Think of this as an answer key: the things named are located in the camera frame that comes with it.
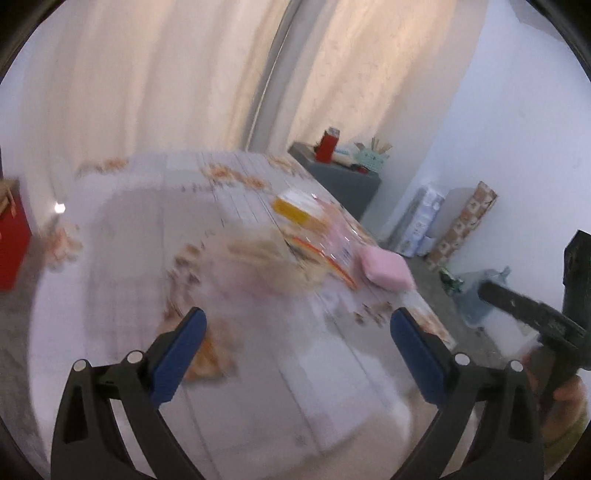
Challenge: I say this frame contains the pink mesh sponge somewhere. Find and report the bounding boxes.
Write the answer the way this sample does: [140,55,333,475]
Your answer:
[359,246,417,292]

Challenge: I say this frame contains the clear printed plastic bag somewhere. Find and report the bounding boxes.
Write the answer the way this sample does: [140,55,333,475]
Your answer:
[276,201,377,290]

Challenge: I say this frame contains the clear plastic container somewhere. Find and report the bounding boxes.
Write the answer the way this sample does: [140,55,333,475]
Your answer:
[199,226,329,296]

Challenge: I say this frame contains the yellow cardboard box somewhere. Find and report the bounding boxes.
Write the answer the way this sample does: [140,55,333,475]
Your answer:
[271,189,327,229]

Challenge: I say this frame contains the right hand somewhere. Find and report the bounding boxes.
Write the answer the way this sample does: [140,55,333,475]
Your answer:
[522,347,587,443]

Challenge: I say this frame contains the large water jug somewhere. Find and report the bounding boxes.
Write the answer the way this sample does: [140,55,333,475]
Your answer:
[454,266,514,329]

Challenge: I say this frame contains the green glass bottles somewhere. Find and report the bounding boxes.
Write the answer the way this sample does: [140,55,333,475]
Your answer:
[438,268,464,297]

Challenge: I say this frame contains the patterned brown gift box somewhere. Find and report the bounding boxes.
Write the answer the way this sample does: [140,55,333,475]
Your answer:
[426,181,498,271]

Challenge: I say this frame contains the floral plaid tablecloth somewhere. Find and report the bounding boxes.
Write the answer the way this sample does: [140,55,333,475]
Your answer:
[29,152,434,479]

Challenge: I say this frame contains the red gift bag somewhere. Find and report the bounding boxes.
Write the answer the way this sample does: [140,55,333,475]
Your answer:
[0,179,31,291]

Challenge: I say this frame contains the dark grey side cabinet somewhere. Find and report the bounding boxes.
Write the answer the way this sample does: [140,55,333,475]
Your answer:
[288,142,382,220]

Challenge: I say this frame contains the teal utensil holder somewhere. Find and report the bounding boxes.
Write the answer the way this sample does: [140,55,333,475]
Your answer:
[355,137,392,173]

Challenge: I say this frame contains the cream curtain right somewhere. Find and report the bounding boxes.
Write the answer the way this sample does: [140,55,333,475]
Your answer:
[263,1,488,153]

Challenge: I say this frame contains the cream curtain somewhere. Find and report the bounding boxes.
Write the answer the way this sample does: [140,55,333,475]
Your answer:
[263,1,488,153]
[11,1,287,210]

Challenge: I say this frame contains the cream curtain left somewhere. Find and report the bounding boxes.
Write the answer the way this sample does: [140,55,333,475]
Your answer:
[11,1,287,210]

